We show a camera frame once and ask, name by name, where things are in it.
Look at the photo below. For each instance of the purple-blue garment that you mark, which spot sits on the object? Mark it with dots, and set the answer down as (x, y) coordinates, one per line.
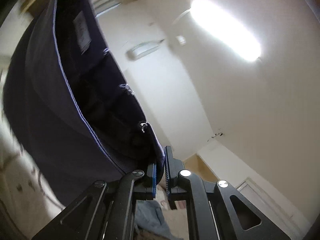
(70, 106)

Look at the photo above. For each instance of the light blue cloth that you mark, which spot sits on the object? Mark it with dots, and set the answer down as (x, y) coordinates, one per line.
(149, 217)

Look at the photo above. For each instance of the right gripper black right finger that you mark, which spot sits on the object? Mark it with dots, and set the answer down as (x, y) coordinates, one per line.
(215, 210)

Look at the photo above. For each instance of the white wall air conditioner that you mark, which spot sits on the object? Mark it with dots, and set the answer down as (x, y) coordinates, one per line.
(143, 49)

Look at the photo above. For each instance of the white door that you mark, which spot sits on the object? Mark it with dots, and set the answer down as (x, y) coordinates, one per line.
(273, 204)

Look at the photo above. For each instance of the long ceiling light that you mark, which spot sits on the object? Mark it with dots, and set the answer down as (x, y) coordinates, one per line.
(225, 27)

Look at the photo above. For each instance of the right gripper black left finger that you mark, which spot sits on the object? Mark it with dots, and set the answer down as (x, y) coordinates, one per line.
(104, 210)

